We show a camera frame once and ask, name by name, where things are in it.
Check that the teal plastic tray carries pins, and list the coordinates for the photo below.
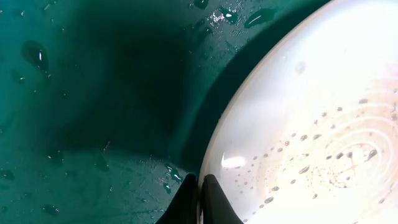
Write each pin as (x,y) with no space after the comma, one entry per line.
(107,105)

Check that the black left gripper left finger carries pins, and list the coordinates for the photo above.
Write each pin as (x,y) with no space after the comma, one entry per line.
(183,207)

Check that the light blue plate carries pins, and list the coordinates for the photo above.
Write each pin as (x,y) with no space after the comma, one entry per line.
(311,134)

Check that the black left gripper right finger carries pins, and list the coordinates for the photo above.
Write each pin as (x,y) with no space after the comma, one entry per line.
(215,205)

